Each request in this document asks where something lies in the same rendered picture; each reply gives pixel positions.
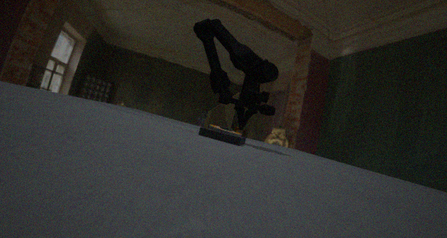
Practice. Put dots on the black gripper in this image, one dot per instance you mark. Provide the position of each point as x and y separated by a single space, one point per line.
242 102

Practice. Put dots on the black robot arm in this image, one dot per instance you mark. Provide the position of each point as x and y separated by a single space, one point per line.
257 70

